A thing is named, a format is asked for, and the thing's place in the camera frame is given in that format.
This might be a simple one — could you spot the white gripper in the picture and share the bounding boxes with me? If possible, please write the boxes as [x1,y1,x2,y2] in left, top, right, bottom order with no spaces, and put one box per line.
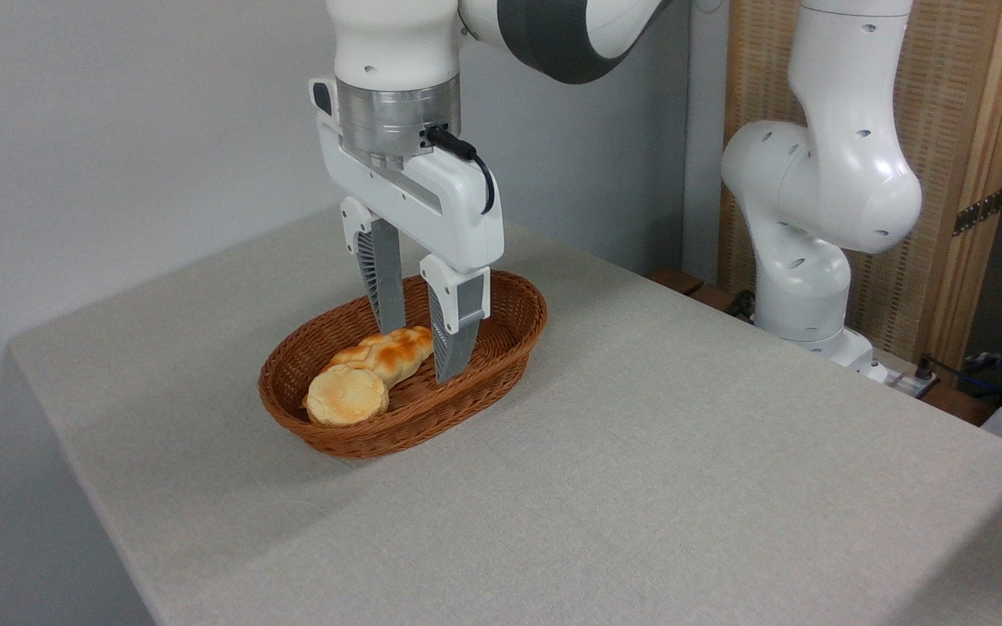
[310,78,504,384]

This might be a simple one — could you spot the round bread bun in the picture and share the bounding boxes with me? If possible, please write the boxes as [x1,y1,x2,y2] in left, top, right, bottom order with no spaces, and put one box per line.
[303,363,391,427]

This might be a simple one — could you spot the braided bread loaf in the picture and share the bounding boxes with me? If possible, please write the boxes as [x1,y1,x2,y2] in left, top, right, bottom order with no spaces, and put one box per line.
[327,326,435,390]

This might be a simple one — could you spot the brown wicker basket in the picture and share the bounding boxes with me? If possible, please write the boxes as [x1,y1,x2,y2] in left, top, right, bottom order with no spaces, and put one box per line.
[258,270,548,459]

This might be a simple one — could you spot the grey fabric tablecloth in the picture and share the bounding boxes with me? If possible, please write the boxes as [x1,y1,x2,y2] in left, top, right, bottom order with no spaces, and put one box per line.
[7,204,1002,626]

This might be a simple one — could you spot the white power strip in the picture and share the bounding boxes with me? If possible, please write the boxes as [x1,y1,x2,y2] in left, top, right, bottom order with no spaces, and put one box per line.
[885,368,942,399]

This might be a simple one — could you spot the wooden woven folding screen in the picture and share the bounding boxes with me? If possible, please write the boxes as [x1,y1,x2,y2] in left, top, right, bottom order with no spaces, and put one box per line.
[718,0,1002,366]

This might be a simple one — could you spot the dark metal hinge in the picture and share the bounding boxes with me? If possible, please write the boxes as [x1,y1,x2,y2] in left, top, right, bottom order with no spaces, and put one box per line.
[953,187,1002,237]

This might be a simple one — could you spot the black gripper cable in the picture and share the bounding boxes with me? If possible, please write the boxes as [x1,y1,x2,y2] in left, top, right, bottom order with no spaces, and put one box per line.
[425,126,497,216]

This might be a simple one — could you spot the black power cable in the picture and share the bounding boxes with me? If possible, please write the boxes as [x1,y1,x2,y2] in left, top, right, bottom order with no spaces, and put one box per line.
[915,355,1002,392]

